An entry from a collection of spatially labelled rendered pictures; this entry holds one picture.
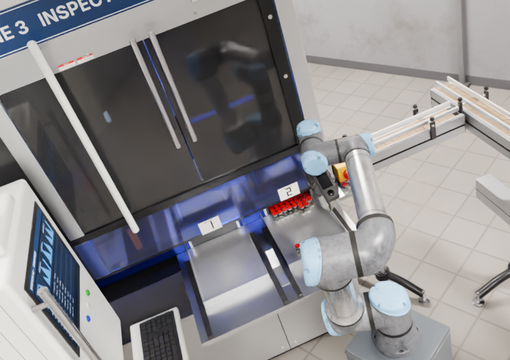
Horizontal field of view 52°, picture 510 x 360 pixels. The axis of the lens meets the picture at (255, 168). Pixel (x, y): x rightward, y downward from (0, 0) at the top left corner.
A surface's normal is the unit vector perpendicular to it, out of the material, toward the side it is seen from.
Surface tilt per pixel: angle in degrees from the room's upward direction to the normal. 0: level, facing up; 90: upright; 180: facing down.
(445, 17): 90
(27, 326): 90
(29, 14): 90
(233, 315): 0
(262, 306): 0
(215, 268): 0
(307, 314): 90
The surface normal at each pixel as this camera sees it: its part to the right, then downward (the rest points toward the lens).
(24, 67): 0.30, 0.50
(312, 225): -0.26, -0.77
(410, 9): -0.64, 0.59
